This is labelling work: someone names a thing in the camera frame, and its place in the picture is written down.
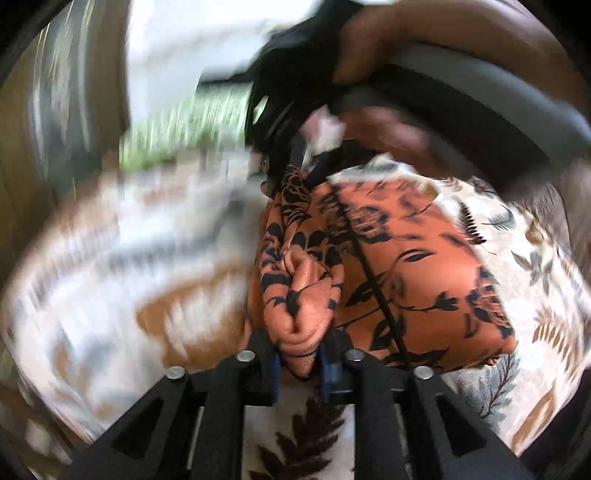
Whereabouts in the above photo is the orange black floral blouse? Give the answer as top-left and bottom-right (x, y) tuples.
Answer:
(247, 167), (516, 378)

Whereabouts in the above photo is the person's right hand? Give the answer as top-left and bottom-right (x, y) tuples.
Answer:
(337, 107), (449, 177)

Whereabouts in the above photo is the green white patterned pillow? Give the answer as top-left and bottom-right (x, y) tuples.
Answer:
(119, 84), (252, 171)

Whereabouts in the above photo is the beige leaf print blanket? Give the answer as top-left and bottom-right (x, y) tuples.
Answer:
(1, 155), (590, 479)

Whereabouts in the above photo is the wooden glass panel door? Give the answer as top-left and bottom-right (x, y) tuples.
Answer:
(1, 1), (131, 263)

